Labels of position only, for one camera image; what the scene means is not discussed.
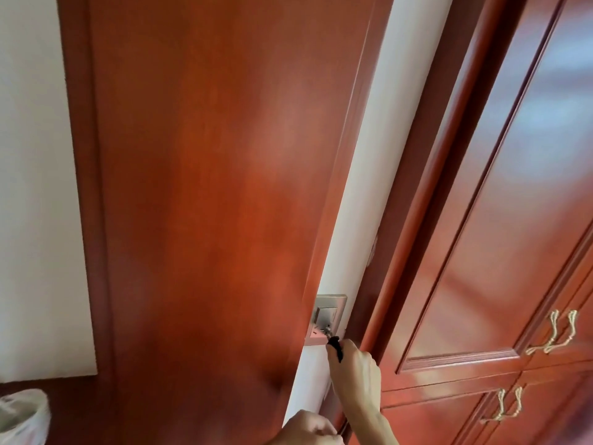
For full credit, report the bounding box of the person's left hand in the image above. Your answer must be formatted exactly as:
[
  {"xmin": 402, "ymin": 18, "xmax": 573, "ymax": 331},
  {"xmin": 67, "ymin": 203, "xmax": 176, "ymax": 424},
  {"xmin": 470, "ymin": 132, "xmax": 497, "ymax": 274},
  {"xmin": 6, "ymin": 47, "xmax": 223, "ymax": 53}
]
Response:
[{"xmin": 277, "ymin": 409, "xmax": 347, "ymax": 445}]

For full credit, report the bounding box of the person's right hand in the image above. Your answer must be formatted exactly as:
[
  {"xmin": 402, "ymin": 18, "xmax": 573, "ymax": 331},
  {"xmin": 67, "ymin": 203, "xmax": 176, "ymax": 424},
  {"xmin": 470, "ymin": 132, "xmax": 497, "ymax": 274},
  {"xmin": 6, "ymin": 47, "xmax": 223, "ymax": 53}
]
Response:
[{"xmin": 326, "ymin": 339, "xmax": 383, "ymax": 414}]

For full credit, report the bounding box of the black screwdriver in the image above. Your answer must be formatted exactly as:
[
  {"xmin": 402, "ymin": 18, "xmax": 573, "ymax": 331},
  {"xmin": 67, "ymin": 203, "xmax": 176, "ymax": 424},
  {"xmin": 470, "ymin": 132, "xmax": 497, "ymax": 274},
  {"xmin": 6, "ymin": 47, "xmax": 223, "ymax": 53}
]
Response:
[{"xmin": 324, "ymin": 323, "xmax": 346, "ymax": 364}]

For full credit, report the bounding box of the person's right forearm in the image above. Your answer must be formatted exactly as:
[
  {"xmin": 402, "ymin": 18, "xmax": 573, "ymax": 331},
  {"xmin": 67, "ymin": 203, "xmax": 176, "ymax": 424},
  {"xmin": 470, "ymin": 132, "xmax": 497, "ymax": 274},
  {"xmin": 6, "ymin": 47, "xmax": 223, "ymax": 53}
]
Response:
[{"xmin": 350, "ymin": 408, "xmax": 397, "ymax": 445}]

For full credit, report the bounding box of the red-brown wooden door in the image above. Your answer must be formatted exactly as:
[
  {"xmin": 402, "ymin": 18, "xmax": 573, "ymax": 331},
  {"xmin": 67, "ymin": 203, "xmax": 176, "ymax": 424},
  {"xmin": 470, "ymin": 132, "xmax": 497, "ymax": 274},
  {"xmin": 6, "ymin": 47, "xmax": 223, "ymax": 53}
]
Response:
[{"xmin": 87, "ymin": 0, "xmax": 395, "ymax": 445}]

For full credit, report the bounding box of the red-brown wooden wardrobe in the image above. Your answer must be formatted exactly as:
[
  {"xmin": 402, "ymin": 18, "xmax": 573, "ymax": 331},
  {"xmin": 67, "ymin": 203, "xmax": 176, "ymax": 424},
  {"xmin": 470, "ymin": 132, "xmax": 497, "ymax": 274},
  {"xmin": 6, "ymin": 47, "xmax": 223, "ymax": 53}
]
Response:
[{"xmin": 340, "ymin": 0, "xmax": 593, "ymax": 445}]

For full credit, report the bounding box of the trash bin with plastic bag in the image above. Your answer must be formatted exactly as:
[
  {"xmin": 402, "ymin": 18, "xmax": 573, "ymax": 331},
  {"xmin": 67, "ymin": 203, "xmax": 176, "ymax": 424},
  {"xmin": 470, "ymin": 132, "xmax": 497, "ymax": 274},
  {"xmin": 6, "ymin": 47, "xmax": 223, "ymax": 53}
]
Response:
[{"xmin": 0, "ymin": 388, "xmax": 52, "ymax": 445}]

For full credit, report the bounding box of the brass wardrobe handle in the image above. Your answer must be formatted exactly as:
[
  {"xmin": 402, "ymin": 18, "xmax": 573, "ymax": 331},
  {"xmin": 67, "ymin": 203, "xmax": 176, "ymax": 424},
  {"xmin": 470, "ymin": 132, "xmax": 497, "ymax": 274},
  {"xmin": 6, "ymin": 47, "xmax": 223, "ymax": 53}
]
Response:
[
  {"xmin": 492, "ymin": 385, "xmax": 524, "ymax": 420},
  {"xmin": 525, "ymin": 310, "xmax": 561, "ymax": 356},
  {"xmin": 544, "ymin": 309, "xmax": 579, "ymax": 354},
  {"xmin": 481, "ymin": 388, "xmax": 507, "ymax": 423}
]

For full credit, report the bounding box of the red-brown wooden door frame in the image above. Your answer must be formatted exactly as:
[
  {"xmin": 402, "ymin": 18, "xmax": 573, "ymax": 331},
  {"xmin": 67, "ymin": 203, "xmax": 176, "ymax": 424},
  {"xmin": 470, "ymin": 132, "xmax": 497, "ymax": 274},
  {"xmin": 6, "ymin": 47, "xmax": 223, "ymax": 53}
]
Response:
[{"xmin": 56, "ymin": 0, "xmax": 117, "ymax": 445}]

